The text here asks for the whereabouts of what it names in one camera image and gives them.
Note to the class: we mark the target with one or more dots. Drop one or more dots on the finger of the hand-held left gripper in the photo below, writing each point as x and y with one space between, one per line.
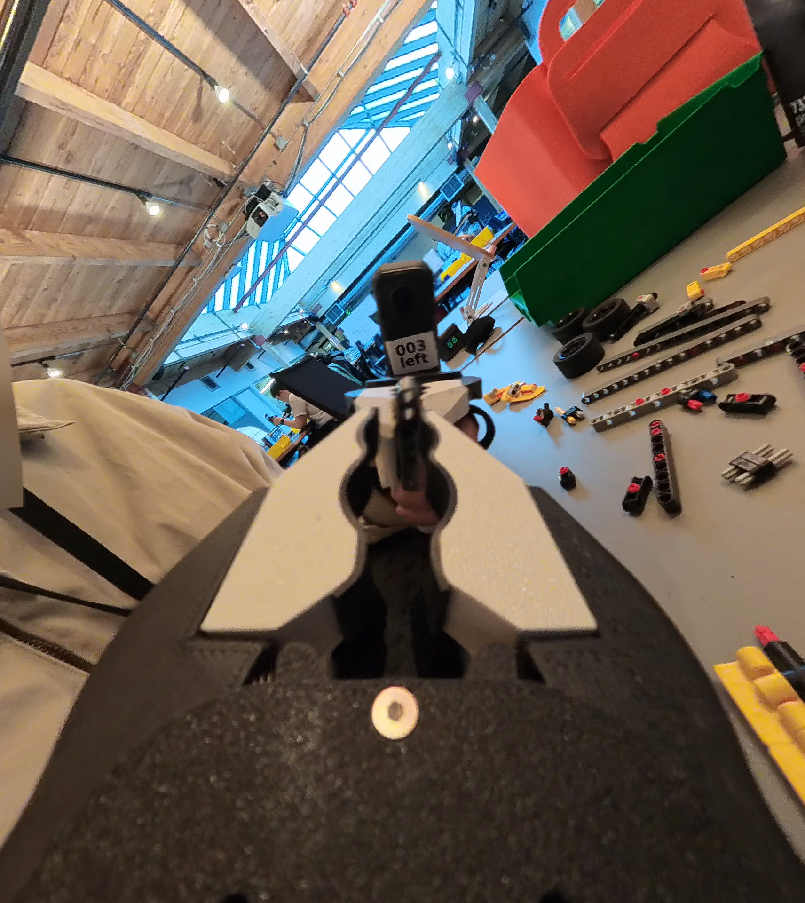
445 402
378 403

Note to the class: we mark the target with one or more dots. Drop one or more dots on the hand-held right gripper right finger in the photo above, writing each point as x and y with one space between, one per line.
515 557

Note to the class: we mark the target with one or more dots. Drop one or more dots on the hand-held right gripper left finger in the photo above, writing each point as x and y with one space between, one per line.
282 557

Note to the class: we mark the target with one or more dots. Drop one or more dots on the black frame grey pins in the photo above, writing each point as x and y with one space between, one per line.
409 437

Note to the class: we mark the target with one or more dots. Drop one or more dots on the yellow toy car hood assembly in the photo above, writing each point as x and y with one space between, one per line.
783 719

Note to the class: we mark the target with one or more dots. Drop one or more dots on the grey desk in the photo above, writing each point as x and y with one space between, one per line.
692 564

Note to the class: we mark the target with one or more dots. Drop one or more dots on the person's left hand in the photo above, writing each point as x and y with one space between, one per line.
416 508

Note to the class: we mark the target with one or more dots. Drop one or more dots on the black board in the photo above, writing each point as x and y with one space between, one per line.
318 384

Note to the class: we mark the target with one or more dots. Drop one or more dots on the black box green light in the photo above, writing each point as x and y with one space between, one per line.
469 337

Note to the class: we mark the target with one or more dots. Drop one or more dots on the small yellow brick assembly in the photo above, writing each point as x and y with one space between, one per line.
515 393

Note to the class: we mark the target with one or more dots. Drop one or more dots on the yellow table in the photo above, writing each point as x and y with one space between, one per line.
469 250

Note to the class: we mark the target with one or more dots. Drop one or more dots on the yellow blue black pin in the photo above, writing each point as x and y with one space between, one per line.
570 415

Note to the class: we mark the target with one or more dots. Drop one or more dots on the black toy wheel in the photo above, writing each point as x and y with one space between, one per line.
570 326
605 319
579 356

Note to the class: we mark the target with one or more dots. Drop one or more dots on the skylight window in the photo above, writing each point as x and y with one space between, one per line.
332 176

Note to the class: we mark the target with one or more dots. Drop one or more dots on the ceiling mounted device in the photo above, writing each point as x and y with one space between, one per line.
263 210

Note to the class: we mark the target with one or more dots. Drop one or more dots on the person's beige jacket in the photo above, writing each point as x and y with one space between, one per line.
127 480

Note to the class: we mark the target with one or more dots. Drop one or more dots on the light grey beam red pins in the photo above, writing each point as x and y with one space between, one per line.
663 398

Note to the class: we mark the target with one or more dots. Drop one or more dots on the red plastic bin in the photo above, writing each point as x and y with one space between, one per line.
550 141

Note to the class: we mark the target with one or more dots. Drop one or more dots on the grey black axle connector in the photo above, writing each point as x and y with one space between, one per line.
645 303

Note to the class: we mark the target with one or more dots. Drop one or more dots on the long dark grey beam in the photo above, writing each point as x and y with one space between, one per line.
684 335
670 361

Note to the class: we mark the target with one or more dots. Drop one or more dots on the green plastic bin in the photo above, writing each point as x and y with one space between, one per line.
642 211

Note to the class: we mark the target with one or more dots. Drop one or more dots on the black beam assembly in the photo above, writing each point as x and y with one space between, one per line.
688 321

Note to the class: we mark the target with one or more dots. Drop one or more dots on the black connector white axles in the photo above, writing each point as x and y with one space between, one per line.
756 465

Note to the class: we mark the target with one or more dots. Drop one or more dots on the ceiling spot lamp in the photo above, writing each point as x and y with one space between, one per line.
53 370
221 93
153 208

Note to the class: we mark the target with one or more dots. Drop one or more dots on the small yellow brick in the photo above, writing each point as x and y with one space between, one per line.
695 289

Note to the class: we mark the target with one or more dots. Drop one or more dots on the small yellow piece red tip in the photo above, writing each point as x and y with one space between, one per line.
715 270

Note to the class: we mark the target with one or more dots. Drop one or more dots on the long yellow beam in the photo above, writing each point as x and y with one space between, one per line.
790 222

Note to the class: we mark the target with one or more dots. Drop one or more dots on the small black frame red centre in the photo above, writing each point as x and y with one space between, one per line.
747 404

